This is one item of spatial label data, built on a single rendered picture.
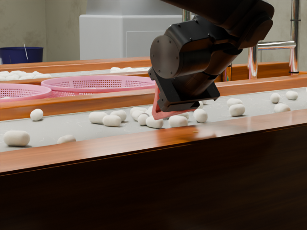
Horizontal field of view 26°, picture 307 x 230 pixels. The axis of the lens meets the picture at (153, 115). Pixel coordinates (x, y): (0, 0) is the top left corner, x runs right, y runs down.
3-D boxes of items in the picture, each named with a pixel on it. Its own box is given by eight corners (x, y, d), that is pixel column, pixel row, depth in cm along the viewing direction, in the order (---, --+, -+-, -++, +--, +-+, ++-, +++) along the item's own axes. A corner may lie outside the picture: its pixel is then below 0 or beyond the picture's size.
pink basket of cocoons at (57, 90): (187, 125, 146) (187, 82, 144) (83, 140, 130) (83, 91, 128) (117, 111, 167) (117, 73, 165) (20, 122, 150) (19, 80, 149)
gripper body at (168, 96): (144, 71, 97) (169, 41, 91) (197, 67, 103) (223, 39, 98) (161, 109, 94) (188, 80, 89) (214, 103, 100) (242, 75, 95)
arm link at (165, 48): (278, 17, 85) (237, -24, 89) (216, 26, 77) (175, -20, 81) (236, 84, 92) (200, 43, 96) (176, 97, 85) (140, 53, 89)
